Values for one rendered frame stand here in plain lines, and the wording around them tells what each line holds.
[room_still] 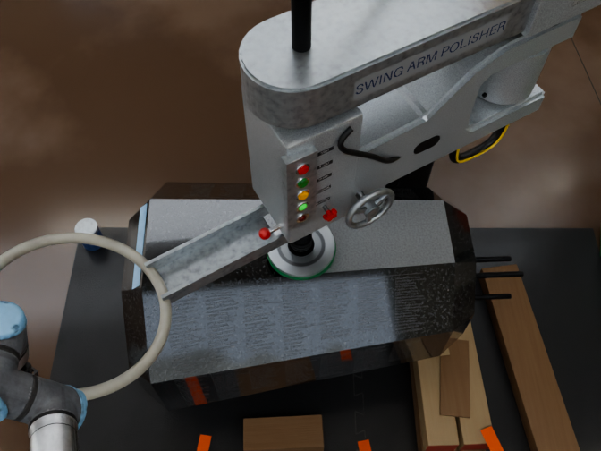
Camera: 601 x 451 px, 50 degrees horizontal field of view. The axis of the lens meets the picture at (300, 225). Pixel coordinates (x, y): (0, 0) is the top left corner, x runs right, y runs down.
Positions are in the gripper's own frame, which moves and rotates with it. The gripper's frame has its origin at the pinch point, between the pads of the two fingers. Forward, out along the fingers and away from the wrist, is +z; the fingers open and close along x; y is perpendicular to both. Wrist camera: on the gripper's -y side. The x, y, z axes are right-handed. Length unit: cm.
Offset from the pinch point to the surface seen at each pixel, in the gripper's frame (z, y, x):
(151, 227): 13, -10, 70
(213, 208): 7, 2, 86
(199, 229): 9, 3, 77
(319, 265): -3, 43, 81
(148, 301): 20, 4, 51
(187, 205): 9, -6, 83
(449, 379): 46, 104, 108
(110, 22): 79, -147, 219
